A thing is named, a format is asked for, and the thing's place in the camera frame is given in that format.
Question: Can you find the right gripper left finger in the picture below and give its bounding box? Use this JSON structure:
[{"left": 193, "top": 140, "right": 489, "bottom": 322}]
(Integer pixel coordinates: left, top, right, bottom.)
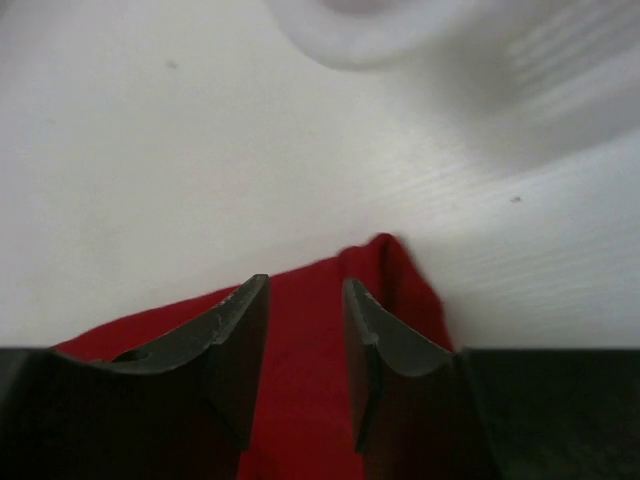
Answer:
[{"left": 1, "top": 274, "right": 269, "bottom": 479}]

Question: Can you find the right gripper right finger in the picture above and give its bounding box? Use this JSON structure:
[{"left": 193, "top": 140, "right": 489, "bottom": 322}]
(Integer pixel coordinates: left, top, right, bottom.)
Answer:
[{"left": 343, "top": 279, "right": 639, "bottom": 479}]

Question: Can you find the white plastic basket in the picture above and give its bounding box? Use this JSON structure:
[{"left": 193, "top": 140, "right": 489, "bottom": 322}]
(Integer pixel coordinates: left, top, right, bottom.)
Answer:
[{"left": 267, "top": 1, "right": 639, "bottom": 172}]

